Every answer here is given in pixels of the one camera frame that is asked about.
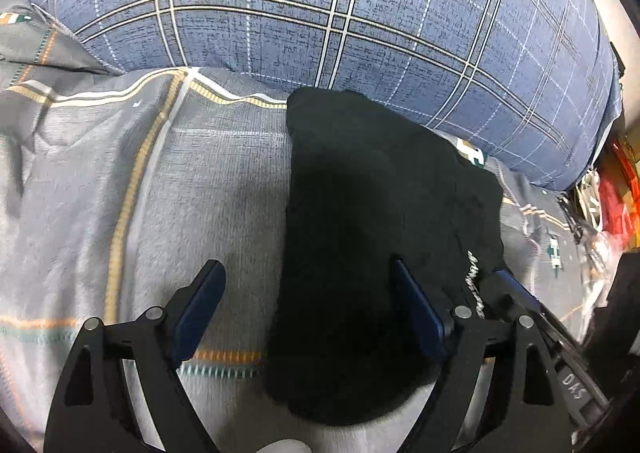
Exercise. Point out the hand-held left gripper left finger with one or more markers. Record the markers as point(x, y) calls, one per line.
point(200, 313)

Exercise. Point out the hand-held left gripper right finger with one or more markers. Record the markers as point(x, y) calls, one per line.
point(420, 313)

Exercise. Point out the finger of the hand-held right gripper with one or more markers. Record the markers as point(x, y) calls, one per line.
point(520, 295)

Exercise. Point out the black pants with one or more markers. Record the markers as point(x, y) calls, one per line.
point(360, 233)

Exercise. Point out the clear plastic bag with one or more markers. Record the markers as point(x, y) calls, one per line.
point(595, 253)

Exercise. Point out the grey patterned bed sheet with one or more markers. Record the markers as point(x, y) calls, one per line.
point(200, 183)

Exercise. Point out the red packaging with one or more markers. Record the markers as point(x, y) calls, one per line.
point(615, 203)

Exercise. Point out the blue plaid pillow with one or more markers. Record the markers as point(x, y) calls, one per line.
point(300, 8)

